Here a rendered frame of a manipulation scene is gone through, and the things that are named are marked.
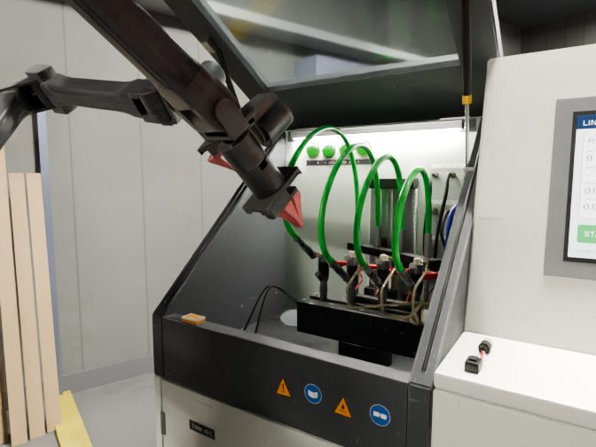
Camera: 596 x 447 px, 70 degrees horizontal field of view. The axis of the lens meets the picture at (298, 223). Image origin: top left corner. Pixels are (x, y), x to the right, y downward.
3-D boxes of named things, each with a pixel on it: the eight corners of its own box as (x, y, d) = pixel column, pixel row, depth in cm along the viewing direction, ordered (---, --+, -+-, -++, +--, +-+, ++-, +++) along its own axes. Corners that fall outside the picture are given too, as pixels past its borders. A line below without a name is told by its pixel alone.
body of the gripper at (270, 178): (304, 174, 72) (281, 140, 68) (271, 218, 67) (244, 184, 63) (279, 174, 76) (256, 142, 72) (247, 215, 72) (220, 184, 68)
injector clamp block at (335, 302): (296, 357, 109) (296, 300, 108) (316, 344, 118) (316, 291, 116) (429, 394, 91) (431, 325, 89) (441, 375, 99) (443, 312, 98)
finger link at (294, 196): (320, 218, 75) (293, 179, 70) (299, 249, 72) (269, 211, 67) (294, 215, 80) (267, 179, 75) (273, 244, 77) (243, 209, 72)
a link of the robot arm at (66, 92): (48, 114, 104) (17, 74, 97) (66, 101, 107) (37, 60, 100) (171, 134, 83) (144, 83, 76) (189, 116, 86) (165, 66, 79)
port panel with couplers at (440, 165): (420, 263, 119) (424, 152, 116) (424, 262, 122) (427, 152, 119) (469, 269, 112) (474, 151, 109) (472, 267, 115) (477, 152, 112)
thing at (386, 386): (163, 379, 106) (161, 317, 105) (177, 372, 110) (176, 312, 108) (405, 471, 73) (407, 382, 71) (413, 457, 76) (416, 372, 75)
